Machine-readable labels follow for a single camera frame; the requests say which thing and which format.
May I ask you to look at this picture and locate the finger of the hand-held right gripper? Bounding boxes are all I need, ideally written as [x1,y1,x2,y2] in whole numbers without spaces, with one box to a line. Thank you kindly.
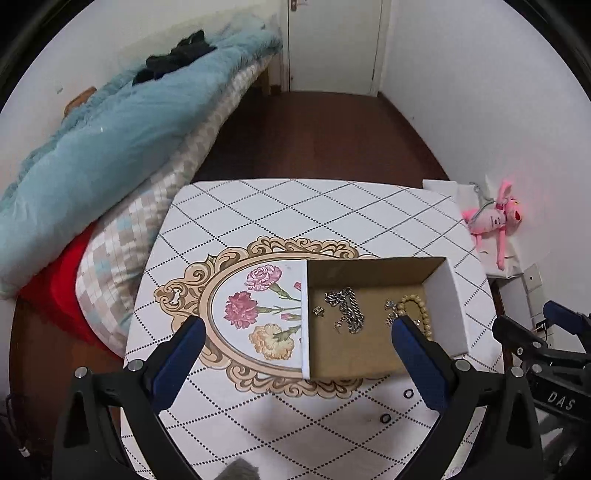
[543,300,591,357]
[492,315,561,370]

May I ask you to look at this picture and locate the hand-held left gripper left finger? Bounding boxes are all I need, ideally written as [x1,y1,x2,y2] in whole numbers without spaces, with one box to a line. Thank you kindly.
[52,316,207,480]

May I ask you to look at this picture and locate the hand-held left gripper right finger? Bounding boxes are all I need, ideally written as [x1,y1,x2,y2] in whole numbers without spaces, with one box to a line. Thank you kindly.
[391,315,544,480]

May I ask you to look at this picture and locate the beige beaded bracelet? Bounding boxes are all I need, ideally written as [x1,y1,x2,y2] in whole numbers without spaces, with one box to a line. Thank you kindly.
[396,295,435,342]

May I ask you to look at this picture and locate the cardboard box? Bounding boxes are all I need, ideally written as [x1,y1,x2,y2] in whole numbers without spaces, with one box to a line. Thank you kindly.
[300,256,468,382]

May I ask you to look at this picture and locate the silver chain necklace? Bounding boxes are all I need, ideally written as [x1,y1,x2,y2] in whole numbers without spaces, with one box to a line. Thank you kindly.
[324,287,365,334]

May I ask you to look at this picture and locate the white side cabinet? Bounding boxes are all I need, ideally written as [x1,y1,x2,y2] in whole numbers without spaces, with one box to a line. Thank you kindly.
[489,274,536,324]

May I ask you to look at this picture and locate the pink plush toy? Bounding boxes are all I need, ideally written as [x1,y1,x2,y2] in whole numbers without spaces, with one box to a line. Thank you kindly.
[462,181,525,269]

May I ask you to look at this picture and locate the grey fluffy object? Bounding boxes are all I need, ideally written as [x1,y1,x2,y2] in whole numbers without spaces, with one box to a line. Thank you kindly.
[217,458,259,480]

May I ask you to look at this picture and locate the checkered quilt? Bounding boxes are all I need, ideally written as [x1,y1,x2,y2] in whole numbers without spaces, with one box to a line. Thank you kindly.
[75,62,271,358]

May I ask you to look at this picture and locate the red cloth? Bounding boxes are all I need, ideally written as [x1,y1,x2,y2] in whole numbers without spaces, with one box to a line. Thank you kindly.
[18,222,127,358]

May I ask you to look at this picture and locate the light blue fluffy blanket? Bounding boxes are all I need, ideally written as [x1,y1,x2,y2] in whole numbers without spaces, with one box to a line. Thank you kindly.
[0,11,283,301]

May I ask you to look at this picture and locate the wooden headboard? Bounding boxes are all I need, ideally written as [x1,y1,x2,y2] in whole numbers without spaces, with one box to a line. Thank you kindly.
[64,87,98,116]

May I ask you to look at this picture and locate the black clothing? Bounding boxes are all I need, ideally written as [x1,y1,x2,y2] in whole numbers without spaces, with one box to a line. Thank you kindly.
[132,30,218,86]

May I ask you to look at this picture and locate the white door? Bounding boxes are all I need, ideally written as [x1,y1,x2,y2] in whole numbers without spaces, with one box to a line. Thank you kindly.
[287,0,384,95]

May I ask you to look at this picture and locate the wall socket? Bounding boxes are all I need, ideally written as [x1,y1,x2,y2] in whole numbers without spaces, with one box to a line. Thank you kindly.
[522,263,543,291]

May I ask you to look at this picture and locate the black cables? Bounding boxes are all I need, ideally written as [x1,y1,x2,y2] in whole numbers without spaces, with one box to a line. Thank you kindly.
[0,392,33,457]

